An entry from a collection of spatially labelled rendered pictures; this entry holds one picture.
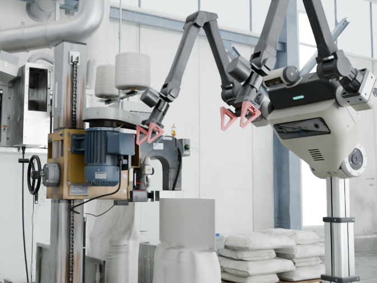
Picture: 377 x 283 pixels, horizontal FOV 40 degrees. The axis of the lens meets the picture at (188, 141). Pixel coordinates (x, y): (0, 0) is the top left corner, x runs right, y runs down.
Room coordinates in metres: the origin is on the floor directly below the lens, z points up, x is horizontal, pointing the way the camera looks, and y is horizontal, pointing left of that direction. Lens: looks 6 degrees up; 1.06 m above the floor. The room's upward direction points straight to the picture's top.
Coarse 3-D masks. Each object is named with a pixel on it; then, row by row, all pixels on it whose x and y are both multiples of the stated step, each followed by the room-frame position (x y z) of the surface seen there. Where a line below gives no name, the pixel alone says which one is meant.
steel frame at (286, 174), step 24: (24, 0) 5.94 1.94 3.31; (72, 0) 6.27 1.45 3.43; (144, 24) 6.83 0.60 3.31; (168, 24) 7.03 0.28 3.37; (288, 24) 8.03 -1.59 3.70; (336, 24) 9.13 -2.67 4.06; (288, 48) 8.02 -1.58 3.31; (288, 168) 8.17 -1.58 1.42; (288, 192) 8.18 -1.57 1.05; (288, 216) 8.19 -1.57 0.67
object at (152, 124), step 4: (148, 120) 2.13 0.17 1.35; (148, 124) 2.12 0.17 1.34; (152, 124) 2.08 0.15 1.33; (156, 124) 2.09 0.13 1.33; (152, 128) 2.08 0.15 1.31; (156, 128) 2.10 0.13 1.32; (160, 128) 2.10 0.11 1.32; (148, 132) 2.09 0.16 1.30; (160, 132) 2.10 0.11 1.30; (148, 136) 2.09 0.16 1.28; (156, 136) 2.10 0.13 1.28; (148, 140) 2.09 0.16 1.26; (152, 140) 2.10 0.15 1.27
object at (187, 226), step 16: (160, 208) 2.50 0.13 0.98; (176, 208) 2.26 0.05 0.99; (192, 208) 2.20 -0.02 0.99; (208, 208) 2.14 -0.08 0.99; (160, 224) 2.50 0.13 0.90; (176, 224) 2.26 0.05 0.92; (192, 224) 2.20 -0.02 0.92; (208, 224) 2.14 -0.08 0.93; (160, 240) 2.50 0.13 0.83; (176, 240) 2.26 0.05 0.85; (192, 240) 2.20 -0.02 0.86; (208, 240) 2.14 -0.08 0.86; (160, 256) 2.34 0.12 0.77; (176, 256) 2.24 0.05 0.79; (192, 256) 2.15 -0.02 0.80; (208, 256) 2.17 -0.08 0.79; (160, 272) 2.34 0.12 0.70; (176, 272) 2.21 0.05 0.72; (192, 272) 2.14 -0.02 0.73; (208, 272) 2.15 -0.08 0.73
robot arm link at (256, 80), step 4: (252, 72) 1.66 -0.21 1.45; (252, 76) 1.65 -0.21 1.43; (256, 76) 1.65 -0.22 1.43; (260, 76) 1.66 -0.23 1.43; (248, 80) 1.65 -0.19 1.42; (252, 80) 1.65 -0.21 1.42; (256, 80) 1.65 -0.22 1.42; (260, 80) 1.66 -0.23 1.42; (244, 84) 1.66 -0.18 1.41; (248, 84) 1.65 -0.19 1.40; (252, 84) 1.65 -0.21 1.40; (256, 84) 1.65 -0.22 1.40; (260, 84) 1.66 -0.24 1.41; (256, 88) 1.65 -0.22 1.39
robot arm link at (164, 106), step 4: (160, 100) 2.16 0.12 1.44; (156, 104) 2.17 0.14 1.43; (160, 104) 2.16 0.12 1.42; (164, 104) 2.16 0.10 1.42; (168, 104) 2.17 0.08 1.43; (156, 108) 2.15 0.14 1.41; (160, 108) 2.15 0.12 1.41; (164, 108) 2.16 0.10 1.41; (168, 108) 2.18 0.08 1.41; (164, 112) 2.16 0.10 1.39
